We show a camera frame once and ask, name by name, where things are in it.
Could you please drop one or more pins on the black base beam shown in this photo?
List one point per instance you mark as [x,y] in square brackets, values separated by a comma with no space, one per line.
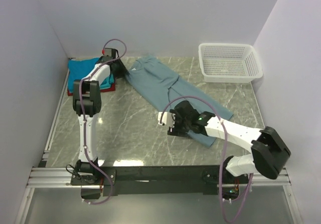
[153,179]

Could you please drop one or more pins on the white plastic basket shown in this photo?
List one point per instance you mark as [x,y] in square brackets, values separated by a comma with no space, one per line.
[229,63]

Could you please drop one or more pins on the grey-blue t-shirt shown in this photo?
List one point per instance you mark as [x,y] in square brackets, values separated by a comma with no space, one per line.
[159,85]

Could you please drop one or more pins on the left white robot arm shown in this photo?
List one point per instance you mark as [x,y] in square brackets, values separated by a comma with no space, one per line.
[93,76]

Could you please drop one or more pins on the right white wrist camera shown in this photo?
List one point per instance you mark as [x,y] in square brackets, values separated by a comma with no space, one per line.
[166,119]

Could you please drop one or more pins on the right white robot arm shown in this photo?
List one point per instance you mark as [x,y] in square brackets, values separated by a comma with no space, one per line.
[267,152]

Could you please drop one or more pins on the folded blue t-shirt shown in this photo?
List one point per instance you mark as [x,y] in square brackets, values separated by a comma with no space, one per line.
[78,70]

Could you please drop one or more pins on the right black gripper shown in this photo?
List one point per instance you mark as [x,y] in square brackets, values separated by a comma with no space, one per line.
[175,130]

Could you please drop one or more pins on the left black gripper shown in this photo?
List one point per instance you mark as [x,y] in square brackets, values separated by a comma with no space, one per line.
[123,70]

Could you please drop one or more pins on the folded teal t-shirt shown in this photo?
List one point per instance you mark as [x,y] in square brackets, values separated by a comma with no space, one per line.
[108,82]

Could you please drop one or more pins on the folded dark red t-shirt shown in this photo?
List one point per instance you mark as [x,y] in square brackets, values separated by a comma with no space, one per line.
[111,88]

